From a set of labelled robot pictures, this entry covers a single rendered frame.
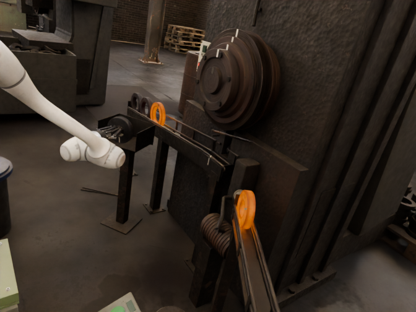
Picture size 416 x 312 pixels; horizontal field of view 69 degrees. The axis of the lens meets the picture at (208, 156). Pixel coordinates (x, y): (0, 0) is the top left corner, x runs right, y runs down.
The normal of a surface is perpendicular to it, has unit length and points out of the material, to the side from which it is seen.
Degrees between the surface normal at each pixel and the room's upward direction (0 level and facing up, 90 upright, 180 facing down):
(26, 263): 0
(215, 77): 90
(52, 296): 0
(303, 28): 90
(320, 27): 90
